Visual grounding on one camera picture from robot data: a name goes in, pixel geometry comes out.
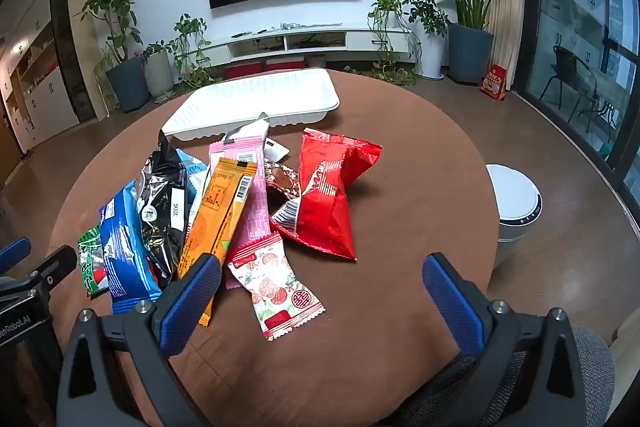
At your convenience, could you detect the glass sliding door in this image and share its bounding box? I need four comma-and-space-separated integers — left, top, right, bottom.
517, 0, 640, 228

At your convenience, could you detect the outdoor table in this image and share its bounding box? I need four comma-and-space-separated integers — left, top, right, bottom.
575, 74, 623, 144

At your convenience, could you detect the white floral candy packet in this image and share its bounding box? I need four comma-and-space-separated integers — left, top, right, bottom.
226, 232, 325, 342

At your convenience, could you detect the leafy plant in white pot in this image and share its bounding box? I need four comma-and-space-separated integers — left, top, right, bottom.
402, 0, 449, 80

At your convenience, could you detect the orange snack packet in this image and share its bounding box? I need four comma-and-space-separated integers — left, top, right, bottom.
177, 157, 258, 328

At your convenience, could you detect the red paper bag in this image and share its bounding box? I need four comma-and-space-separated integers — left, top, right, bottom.
480, 64, 507, 101

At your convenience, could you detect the long white snack packet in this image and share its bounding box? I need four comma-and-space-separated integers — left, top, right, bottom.
222, 112, 291, 162

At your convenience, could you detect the short white snack packet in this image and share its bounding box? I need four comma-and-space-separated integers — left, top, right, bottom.
186, 164, 213, 230

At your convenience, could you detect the beige curtain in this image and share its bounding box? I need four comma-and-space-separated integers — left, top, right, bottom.
482, 0, 527, 94

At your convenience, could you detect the pink snack packet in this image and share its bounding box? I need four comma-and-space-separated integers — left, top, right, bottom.
207, 134, 275, 253

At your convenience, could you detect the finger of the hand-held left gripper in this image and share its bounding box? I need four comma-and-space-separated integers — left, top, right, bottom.
0, 245, 78, 304
0, 238, 32, 269

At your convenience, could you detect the tall plant in blue-grey pot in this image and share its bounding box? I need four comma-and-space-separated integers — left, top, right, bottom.
75, 0, 152, 114

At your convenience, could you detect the green snack packet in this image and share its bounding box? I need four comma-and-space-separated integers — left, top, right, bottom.
76, 227, 110, 298

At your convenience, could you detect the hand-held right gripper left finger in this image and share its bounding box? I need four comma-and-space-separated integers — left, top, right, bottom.
56, 252, 223, 427

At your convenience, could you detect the plant in white ribbed pot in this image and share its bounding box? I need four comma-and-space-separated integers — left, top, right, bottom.
142, 41, 176, 100

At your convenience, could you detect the white television cabinet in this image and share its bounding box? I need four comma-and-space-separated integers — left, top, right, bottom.
197, 23, 416, 64

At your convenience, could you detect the white wall cabinet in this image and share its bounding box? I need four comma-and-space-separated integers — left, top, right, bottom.
0, 18, 82, 154

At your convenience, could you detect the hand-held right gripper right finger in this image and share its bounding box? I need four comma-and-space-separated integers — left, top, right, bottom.
422, 252, 585, 427

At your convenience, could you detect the trailing pothos plant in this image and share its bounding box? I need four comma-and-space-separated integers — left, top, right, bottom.
169, 13, 217, 92
344, 0, 422, 86

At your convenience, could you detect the black silver snack packet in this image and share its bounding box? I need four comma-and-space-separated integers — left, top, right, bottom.
137, 132, 190, 284

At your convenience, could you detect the white plastic tray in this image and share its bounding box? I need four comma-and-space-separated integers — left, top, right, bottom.
161, 68, 341, 142

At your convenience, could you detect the black outdoor chair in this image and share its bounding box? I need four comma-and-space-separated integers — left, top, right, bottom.
539, 45, 601, 118

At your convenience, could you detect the light blue snack packet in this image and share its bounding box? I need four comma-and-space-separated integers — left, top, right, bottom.
174, 148, 209, 190

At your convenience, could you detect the dark blue snack packet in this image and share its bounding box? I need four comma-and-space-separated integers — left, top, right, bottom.
99, 179, 163, 315

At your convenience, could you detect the red snack bag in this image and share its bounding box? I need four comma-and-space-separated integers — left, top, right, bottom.
270, 127, 383, 263

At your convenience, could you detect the brown chocolate packet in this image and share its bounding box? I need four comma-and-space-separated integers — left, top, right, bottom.
264, 161, 302, 204

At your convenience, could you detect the grey fabric chair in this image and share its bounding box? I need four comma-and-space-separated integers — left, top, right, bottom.
407, 326, 617, 427

